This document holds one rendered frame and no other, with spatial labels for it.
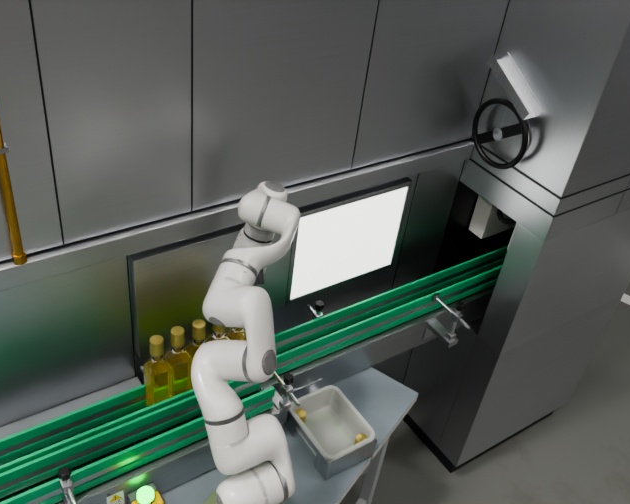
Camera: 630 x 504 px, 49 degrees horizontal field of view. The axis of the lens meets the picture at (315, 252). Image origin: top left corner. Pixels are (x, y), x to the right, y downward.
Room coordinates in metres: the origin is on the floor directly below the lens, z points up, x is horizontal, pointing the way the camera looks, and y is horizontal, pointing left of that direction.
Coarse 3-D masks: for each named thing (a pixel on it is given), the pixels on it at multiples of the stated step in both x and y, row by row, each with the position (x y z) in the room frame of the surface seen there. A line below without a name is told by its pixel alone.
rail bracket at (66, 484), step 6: (60, 468) 0.90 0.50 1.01; (66, 468) 0.91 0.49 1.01; (60, 474) 0.89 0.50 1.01; (66, 474) 0.89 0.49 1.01; (60, 480) 0.90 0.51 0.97; (66, 480) 0.89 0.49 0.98; (60, 486) 0.90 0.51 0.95; (66, 486) 0.89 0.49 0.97; (72, 486) 0.89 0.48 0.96; (66, 492) 0.88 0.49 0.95; (72, 492) 0.88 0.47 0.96; (66, 498) 0.89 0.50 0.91; (72, 498) 0.86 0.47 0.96
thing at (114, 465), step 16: (256, 400) 1.23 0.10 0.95; (272, 400) 1.27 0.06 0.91; (176, 432) 1.08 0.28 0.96; (192, 432) 1.11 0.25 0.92; (128, 448) 1.01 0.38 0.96; (144, 448) 1.03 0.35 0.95; (160, 448) 1.06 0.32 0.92; (176, 448) 1.08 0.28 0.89; (96, 464) 0.96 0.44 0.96; (112, 464) 0.98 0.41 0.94; (128, 464) 1.00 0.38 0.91; (80, 480) 0.93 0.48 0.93; (96, 480) 0.95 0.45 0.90; (16, 496) 0.85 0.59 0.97; (32, 496) 0.86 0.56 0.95; (48, 496) 0.89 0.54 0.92
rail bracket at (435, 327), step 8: (432, 296) 1.75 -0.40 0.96; (456, 304) 1.67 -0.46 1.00; (456, 312) 1.67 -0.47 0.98; (456, 320) 1.65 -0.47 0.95; (432, 328) 1.71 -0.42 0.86; (440, 328) 1.71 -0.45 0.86; (424, 336) 1.72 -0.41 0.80; (440, 336) 1.68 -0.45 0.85; (448, 336) 1.66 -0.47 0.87; (448, 344) 1.65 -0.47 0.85
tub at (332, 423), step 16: (304, 400) 1.35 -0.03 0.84; (320, 400) 1.38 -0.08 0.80; (336, 400) 1.39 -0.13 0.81; (320, 416) 1.35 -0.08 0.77; (336, 416) 1.36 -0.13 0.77; (352, 416) 1.33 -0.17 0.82; (320, 432) 1.29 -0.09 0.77; (336, 432) 1.30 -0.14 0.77; (352, 432) 1.31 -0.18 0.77; (368, 432) 1.27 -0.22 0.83; (320, 448) 1.18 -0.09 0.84; (336, 448) 1.24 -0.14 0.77; (352, 448) 1.20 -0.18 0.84
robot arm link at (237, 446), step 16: (256, 416) 0.96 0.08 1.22; (272, 416) 0.96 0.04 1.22; (208, 432) 0.89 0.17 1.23; (224, 432) 0.88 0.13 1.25; (240, 432) 0.89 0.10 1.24; (256, 432) 0.91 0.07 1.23; (272, 432) 0.92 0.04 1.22; (224, 448) 0.87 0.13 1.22; (240, 448) 0.87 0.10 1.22; (256, 448) 0.88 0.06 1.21; (272, 448) 0.90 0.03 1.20; (288, 448) 0.92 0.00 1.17; (224, 464) 0.85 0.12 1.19; (240, 464) 0.86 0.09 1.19; (256, 464) 0.88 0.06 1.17; (272, 464) 0.90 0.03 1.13; (288, 464) 0.90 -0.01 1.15; (288, 480) 0.88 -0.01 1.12; (288, 496) 0.87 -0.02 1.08
